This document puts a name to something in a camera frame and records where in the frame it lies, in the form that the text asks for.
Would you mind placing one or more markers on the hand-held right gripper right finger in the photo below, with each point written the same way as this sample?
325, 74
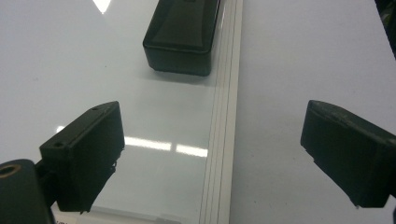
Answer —
351, 155

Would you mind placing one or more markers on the white whiteboard with metal frame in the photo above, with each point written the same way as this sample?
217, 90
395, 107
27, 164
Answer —
93, 62

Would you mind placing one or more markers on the black whiteboard eraser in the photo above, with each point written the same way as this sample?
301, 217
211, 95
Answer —
183, 34

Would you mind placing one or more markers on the black metal stand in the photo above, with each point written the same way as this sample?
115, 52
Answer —
389, 21

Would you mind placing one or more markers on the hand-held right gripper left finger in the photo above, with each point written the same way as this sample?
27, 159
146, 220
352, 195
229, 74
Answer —
84, 155

